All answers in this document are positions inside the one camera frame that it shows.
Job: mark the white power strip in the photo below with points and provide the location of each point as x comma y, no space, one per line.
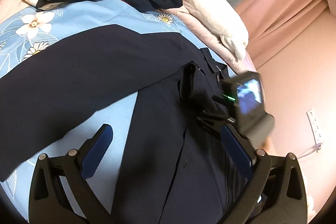
315,128

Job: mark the large navy blue coat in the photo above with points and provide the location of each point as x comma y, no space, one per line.
160,167

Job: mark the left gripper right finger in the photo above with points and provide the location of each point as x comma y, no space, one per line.
274,193

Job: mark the white fluffy blanket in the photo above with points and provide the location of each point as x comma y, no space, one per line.
223,21

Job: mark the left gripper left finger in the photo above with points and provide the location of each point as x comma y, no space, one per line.
48,202

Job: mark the pink quilted comforter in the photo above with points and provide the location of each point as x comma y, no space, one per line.
212,41

